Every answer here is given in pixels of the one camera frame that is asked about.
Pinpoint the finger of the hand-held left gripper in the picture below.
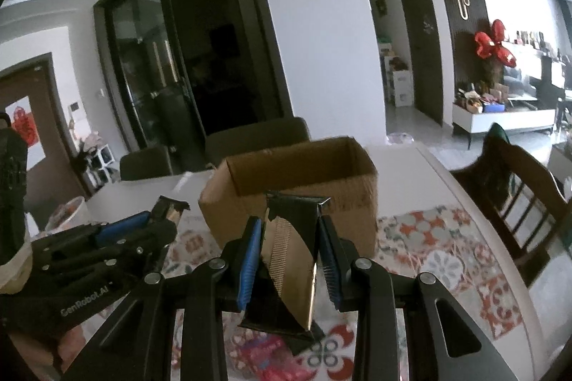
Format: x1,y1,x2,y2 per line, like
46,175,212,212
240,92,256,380
31,209,155,261
45,224,178,275

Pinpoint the dark slatted wall panel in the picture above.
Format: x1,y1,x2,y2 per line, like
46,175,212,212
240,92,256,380
424,0,492,96

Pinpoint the dark wooden slat chair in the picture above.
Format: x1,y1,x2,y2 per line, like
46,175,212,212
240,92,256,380
449,122,572,288

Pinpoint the white wall shelf unit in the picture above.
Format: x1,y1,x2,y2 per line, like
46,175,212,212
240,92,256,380
500,41,572,104

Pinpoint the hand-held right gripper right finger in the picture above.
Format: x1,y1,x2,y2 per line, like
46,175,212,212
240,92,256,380
317,215,521,381

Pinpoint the black sliding glass door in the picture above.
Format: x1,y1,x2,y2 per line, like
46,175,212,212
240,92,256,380
94,0,296,153

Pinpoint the person's left hand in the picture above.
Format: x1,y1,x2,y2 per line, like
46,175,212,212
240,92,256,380
6,318,85,370

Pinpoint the brown cardboard box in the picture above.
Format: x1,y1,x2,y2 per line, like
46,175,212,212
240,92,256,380
198,136,380,259

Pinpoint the large dark green chair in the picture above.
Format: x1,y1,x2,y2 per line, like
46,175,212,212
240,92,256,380
204,117,311,167

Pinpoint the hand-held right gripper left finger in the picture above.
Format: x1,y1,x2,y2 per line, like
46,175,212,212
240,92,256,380
60,216,264,381

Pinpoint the white cube shelf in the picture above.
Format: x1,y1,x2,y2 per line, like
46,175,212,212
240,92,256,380
87,144,121,189

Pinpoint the row of shelf ornaments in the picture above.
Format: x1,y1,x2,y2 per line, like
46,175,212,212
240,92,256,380
505,30,564,55

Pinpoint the red balloon flower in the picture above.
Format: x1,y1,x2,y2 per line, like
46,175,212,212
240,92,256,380
474,19,517,69

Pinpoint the white plastic bucket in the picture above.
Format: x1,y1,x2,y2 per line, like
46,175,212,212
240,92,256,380
45,195,88,234

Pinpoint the white sideboard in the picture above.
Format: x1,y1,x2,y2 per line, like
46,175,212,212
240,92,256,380
451,95,557,149

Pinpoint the patterned floral tablecloth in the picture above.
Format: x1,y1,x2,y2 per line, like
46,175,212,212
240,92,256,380
161,204,523,381

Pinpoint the white cardboard box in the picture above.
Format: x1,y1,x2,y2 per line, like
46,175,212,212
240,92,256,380
389,68,414,108

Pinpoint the dark green cloth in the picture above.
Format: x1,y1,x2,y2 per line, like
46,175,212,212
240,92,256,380
485,122,508,149

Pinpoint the brown entrance door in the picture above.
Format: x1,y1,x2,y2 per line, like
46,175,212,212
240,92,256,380
0,54,85,207

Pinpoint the pink snack packet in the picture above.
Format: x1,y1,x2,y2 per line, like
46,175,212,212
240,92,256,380
232,334,314,381

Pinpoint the white printed table sheet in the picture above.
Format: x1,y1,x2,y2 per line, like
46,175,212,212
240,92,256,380
85,171,220,230

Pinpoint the red paper door decoration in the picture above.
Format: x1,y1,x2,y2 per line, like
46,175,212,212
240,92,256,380
11,104,39,147

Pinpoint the dark room door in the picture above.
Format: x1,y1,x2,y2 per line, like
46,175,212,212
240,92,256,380
397,0,445,127

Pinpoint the small dark green chair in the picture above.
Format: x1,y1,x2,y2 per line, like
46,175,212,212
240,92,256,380
120,146,174,181

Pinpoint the black gold snack packet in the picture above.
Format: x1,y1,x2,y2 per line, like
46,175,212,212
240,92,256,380
149,196,191,230
239,191,332,357

